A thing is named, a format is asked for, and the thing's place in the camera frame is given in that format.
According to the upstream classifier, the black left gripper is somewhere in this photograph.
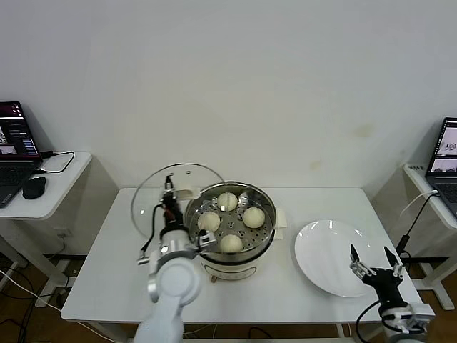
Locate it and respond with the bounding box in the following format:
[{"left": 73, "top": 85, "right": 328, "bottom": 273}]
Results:
[{"left": 158, "top": 174, "right": 186, "bottom": 234}]

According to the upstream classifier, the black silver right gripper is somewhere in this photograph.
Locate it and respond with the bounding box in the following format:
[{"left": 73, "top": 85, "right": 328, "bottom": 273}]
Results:
[{"left": 348, "top": 243, "right": 408, "bottom": 311}]

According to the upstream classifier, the round glass pot lid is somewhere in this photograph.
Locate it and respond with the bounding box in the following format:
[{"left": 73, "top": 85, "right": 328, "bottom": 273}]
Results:
[{"left": 131, "top": 163, "right": 223, "bottom": 241}]

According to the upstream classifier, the white steamed baozi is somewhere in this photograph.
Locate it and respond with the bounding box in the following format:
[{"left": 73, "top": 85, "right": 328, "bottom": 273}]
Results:
[
  {"left": 197, "top": 211, "right": 221, "bottom": 232},
  {"left": 242, "top": 207, "right": 266, "bottom": 229},
  {"left": 217, "top": 192, "right": 238, "bottom": 212},
  {"left": 219, "top": 234, "right": 243, "bottom": 254}
]

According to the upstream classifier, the perforated steel steamer basket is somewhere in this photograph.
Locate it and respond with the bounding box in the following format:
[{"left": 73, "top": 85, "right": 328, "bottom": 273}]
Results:
[{"left": 185, "top": 182, "right": 288, "bottom": 254}]

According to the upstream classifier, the white round plate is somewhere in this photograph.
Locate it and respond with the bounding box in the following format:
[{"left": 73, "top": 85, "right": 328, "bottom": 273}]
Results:
[{"left": 294, "top": 219, "right": 383, "bottom": 298}]

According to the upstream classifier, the white side table with mouse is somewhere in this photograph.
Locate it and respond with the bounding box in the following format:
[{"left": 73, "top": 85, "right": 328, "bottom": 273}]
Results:
[{"left": 0, "top": 151, "right": 93, "bottom": 309}]

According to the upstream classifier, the cream electric cooker pot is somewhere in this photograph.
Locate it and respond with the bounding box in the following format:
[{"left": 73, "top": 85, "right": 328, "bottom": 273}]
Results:
[{"left": 194, "top": 228, "right": 286, "bottom": 285}]

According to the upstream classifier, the black laptop with grey screen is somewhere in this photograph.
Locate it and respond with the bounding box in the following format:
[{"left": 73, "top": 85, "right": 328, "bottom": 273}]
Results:
[{"left": 424, "top": 117, "right": 457, "bottom": 219}]

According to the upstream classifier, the black computer mouse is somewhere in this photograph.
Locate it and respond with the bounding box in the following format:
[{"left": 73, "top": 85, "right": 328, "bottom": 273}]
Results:
[{"left": 22, "top": 176, "right": 48, "bottom": 200}]

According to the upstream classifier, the black laptop with red screen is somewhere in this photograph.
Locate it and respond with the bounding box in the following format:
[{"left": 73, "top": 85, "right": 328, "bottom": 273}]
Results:
[{"left": 0, "top": 101, "right": 44, "bottom": 209}]

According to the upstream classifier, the black cable with power adapter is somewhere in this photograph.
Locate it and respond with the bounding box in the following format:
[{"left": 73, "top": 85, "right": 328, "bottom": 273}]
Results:
[{"left": 396, "top": 194, "right": 439, "bottom": 259}]

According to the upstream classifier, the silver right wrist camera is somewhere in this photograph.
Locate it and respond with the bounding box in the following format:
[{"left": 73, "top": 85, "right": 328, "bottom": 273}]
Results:
[{"left": 410, "top": 302, "right": 436, "bottom": 324}]

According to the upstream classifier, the white laptop cable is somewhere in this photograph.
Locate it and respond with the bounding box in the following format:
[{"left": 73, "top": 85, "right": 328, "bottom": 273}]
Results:
[{"left": 399, "top": 191, "right": 438, "bottom": 218}]

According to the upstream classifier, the black laptop cable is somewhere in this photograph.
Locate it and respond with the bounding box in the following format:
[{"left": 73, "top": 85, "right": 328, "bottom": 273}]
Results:
[{"left": 34, "top": 151, "right": 76, "bottom": 175}]

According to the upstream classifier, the white floor cable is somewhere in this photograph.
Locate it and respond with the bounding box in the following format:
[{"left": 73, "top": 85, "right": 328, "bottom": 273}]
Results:
[{"left": 0, "top": 267, "right": 64, "bottom": 312}]

